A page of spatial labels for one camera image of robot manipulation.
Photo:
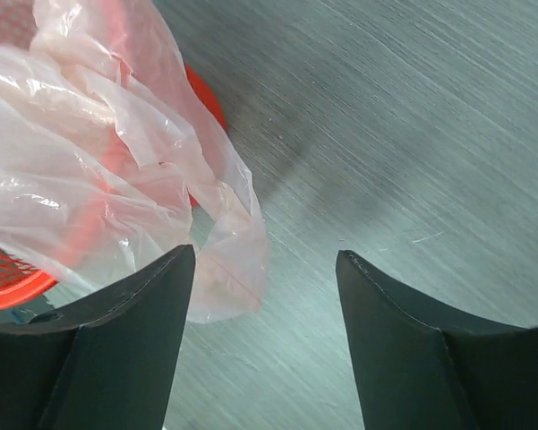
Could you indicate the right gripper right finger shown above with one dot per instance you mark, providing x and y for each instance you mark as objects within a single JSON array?
[{"x": 422, "y": 364}]

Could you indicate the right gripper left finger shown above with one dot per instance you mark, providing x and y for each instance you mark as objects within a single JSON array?
[{"x": 106, "y": 361}]

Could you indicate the red mesh trash bin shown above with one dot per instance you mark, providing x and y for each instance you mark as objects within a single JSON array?
[{"x": 19, "y": 280}]

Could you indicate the pink plastic trash bag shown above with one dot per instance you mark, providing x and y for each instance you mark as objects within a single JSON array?
[{"x": 104, "y": 151}]

